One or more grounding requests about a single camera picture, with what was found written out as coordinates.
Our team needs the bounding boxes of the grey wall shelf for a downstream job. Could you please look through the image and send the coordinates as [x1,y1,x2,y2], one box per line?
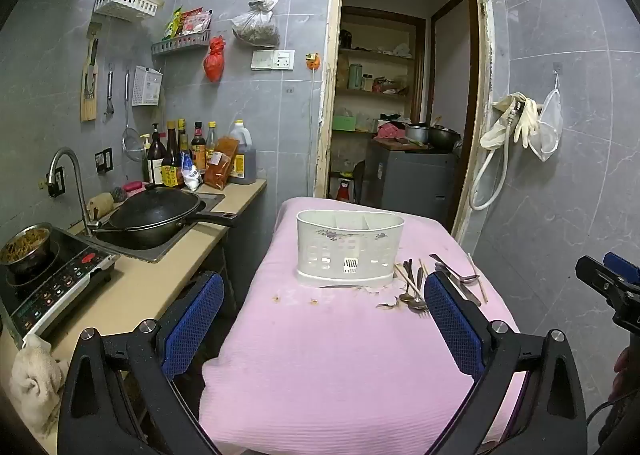
[151,30,212,56]

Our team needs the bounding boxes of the yellow-label sauce bottle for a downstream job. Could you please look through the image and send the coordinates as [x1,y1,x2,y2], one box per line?
[162,121,184,187]

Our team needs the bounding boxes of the metal bowl of food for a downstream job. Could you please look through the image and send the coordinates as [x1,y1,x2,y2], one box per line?
[0,226,53,276]

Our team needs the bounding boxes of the white mesh bag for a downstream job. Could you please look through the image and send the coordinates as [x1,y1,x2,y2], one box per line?
[530,88,564,162]

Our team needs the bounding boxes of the white wall basket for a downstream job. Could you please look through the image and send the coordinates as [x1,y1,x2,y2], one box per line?
[93,0,160,20]

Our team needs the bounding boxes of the wooden cutting board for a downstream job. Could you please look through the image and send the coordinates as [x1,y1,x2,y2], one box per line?
[81,22,103,122]

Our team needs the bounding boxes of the white towel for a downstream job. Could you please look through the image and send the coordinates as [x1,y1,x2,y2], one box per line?
[10,333,71,436]

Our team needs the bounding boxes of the cream rubber gloves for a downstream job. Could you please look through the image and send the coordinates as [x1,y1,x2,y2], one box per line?
[480,92,538,151]

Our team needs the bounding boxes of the dark metal bowl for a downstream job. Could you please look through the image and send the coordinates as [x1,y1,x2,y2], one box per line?
[427,125,461,151]

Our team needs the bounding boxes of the black-handled kitchen tool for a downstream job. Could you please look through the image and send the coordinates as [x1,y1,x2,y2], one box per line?
[85,38,99,100]

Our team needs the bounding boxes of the pink table cloth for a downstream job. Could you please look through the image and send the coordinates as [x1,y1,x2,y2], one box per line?
[197,196,528,455]

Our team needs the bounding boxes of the beige kitchen counter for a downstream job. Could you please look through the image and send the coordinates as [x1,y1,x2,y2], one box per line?
[0,178,268,455]

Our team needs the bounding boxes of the ornate-handled steel spoon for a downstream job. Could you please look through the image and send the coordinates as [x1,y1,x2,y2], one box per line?
[398,260,416,304]

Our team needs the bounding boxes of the wooden door frame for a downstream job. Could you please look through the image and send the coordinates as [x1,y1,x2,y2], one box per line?
[312,0,493,246]

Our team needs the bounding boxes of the red-cap sauce bottle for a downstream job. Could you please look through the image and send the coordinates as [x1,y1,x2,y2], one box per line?
[191,122,207,173]

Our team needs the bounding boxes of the red snack packet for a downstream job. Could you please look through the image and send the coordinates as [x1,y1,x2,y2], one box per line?
[181,10,211,35]

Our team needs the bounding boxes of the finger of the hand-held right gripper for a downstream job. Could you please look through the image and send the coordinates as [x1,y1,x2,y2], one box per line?
[602,251,640,284]
[575,256,627,303]

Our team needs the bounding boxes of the clear bag of dried goods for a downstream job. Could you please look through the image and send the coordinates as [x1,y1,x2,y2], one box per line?
[231,0,281,48]

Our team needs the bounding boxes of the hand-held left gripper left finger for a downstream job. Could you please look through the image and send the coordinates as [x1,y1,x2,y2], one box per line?
[57,271,226,455]

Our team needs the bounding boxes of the wooden storage shelf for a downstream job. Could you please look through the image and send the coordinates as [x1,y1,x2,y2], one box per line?
[335,5,426,136]

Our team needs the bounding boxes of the steel sink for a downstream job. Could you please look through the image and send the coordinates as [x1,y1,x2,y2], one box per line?
[92,190,226,263]

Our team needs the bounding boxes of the white plastic utensil holder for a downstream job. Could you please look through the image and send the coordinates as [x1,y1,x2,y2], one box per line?
[296,210,405,288]

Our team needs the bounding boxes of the black induction cooker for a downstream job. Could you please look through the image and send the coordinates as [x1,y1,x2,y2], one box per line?
[0,222,123,341]

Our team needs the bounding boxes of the black wok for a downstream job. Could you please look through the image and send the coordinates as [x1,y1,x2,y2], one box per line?
[107,185,236,248]

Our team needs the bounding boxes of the small steel spoon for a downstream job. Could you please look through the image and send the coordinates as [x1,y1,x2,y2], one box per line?
[435,262,480,284]

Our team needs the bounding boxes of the dark sauce bottle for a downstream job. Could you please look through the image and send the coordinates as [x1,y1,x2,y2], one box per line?
[149,124,167,186]
[177,119,193,161]

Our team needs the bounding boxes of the person's right hand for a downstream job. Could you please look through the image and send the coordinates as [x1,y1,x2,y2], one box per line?
[614,347,638,398]

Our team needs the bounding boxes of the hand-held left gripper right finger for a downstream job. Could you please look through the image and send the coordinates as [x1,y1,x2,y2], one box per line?
[422,271,588,455]

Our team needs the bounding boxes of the white salt bag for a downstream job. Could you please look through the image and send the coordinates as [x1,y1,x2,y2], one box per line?
[181,152,202,191]

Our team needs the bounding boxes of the orange snack packet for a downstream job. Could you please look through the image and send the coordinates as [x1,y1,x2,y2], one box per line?
[204,136,240,187]

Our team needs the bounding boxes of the thin white cable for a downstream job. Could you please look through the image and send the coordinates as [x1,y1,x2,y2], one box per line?
[310,69,322,196]

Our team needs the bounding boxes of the white hanging basket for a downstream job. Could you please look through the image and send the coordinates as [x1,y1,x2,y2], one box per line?
[132,65,165,107]

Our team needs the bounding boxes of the pair of wooden chopsticks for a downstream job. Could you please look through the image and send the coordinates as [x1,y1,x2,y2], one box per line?
[394,262,419,296]

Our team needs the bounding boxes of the red plastic bag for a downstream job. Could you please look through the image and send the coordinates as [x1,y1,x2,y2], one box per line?
[203,36,226,82]

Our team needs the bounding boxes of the grey washing machine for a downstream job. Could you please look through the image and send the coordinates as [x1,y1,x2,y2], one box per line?
[362,140,458,226]

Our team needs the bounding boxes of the steel fork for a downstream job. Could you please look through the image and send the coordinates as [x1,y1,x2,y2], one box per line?
[409,265,430,318]

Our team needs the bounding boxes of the metal mesh strainer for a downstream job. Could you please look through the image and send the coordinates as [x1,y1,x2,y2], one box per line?
[122,70,146,153]

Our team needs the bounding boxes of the chrome faucet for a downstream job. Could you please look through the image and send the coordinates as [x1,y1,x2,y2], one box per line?
[49,148,101,236]

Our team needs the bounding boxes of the loofah sponge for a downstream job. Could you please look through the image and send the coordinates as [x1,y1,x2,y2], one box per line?
[87,194,116,218]

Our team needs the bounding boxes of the large cooking oil jug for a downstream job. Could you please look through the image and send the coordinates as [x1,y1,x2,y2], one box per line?
[227,120,257,184]

